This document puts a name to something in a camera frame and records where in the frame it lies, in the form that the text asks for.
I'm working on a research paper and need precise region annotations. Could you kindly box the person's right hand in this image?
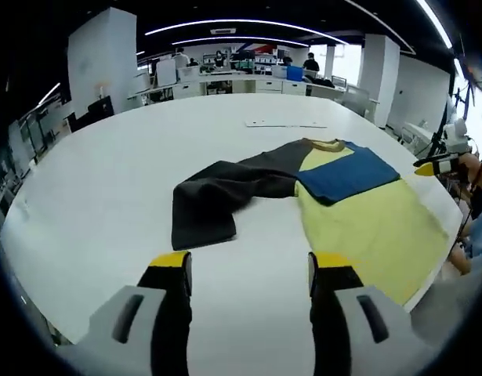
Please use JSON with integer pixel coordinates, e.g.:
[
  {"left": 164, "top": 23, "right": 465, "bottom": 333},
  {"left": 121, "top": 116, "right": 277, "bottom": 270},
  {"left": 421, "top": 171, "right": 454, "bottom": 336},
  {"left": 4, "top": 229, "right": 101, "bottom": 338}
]
[{"left": 458, "top": 151, "right": 482, "bottom": 186}]

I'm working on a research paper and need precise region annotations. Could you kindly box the straight ceiling light strip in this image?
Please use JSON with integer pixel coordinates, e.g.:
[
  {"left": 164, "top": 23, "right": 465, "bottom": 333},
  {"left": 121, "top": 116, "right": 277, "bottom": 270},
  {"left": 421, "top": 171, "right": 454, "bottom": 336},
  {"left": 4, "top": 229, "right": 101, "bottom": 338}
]
[{"left": 416, "top": 0, "right": 453, "bottom": 48}]

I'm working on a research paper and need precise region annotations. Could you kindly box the white box unit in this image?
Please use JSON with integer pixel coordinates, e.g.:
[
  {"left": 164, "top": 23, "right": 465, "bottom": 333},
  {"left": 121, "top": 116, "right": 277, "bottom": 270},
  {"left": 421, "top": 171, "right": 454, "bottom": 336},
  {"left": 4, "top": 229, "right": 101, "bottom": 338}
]
[{"left": 156, "top": 58, "right": 177, "bottom": 87}]

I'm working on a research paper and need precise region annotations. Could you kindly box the black tripod stand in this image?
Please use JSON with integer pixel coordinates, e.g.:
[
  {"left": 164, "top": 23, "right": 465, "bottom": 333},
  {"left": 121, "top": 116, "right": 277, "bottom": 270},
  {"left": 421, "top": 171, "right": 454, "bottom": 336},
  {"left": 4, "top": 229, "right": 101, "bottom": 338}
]
[{"left": 428, "top": 89, "right": 477, "bottom": 157}]

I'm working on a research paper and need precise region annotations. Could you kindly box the black cabinet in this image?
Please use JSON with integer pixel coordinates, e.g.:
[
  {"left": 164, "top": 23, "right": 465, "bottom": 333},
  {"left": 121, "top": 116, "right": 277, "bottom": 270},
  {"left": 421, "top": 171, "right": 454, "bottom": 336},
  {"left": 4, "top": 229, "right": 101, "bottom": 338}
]
[{"left": 87, "top": 97, "right": 115, "bottom": 118}]

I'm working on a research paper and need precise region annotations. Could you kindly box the long white workbench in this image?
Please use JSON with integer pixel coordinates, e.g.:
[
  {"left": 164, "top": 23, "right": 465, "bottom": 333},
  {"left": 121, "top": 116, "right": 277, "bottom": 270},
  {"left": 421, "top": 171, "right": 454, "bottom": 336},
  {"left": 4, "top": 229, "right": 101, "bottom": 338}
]
[{"left": 126, "top": 70, "right": 379, "bottom": 107}]

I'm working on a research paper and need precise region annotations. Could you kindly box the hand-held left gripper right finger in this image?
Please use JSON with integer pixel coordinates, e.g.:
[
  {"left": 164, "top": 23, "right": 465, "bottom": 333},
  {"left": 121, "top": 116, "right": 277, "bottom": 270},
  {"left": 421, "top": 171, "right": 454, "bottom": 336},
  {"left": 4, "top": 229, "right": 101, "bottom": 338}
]
[{"left": 306, "top": 251, "right": 434, "bottom": 376}]

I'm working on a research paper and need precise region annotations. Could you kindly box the grey mesh office chair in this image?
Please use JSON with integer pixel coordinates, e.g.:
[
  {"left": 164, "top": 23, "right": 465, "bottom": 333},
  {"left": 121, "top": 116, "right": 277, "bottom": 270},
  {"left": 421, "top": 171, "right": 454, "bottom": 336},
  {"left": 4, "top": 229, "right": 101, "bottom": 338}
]
[{"left": 344, "top": 84, "right": 373, "bottom": 117}]

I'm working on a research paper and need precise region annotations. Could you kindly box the short curved ceiling light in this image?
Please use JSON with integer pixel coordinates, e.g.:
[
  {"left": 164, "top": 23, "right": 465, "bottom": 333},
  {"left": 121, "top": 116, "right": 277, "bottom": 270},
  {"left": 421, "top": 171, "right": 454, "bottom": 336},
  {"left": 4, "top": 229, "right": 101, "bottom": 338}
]
[{"left": 172, "top": 35, "right": 308, "bottom": 47}]

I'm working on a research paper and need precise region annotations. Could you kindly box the white table socket strip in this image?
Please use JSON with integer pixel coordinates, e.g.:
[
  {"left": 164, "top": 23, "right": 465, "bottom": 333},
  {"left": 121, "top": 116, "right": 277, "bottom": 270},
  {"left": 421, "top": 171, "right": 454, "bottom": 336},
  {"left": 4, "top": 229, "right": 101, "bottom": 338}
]
[{"left": 245, "top": 119, "right": 328, "bottom": 129}]

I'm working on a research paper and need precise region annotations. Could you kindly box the yellow blue grey garment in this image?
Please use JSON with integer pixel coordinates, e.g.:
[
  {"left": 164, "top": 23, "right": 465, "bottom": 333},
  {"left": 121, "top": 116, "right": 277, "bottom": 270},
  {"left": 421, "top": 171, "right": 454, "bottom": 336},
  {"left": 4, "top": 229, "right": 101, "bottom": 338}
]
[{"left": 170, "top": 137, "right": 450, "bottom": 307}]

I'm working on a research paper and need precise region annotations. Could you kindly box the small white desk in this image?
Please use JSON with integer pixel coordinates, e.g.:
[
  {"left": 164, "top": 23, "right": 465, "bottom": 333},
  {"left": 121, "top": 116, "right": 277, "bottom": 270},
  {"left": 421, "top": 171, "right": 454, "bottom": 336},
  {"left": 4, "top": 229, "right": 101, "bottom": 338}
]
[{"left": 400, "top": 121, "right": 433, "bottom": 154}]

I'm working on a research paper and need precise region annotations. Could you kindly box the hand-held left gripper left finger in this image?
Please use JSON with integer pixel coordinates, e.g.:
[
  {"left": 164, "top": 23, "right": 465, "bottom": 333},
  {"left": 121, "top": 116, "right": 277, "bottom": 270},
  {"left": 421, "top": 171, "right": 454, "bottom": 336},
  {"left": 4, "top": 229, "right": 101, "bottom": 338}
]
[{"left": 58, "top": 251, "right": 194, "bottom": 376}]

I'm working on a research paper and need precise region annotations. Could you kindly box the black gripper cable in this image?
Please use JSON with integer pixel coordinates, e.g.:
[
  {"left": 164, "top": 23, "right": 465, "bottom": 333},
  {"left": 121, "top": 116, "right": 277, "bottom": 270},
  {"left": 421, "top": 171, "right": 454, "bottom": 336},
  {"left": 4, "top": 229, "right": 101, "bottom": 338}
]
[{"left": 455, "top": 175, "right": 482, "bottom": 244}]

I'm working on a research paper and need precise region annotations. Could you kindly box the long curved ceiling light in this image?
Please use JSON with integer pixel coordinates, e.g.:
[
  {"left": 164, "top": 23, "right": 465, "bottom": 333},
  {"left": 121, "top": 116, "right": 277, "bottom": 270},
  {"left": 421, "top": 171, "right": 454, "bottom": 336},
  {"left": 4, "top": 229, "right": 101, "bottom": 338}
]
[{"left": 144, "top": 18, "right": 350, "bottom": 44}]

